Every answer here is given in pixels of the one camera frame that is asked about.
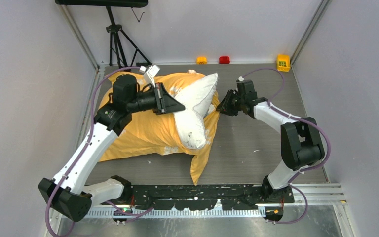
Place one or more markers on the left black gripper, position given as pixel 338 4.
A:
pixel 165 102

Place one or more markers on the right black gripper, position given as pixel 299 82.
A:
pixel 225 107

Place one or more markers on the white pillow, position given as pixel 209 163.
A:
pixel 195 92

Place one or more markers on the orange pillowcase with white print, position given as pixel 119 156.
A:
pixel 149 133

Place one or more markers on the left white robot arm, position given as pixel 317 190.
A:
pixel 67 192

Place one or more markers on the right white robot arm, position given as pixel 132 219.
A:
pixel 300 142

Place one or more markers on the red toy block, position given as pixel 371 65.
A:
pixel 224 60

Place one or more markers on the small yellow toy block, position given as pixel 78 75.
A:
pixel 201 60

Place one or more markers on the yellow green toy block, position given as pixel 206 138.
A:
pixel 283 63

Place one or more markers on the black tripod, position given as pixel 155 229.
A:
pixel 116 48

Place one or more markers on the black panel on tripod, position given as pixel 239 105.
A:
pixel 111 3

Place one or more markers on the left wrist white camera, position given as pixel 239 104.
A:
pixel 149 73

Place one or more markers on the white slotted cable duct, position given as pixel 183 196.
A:
pixel 213 213

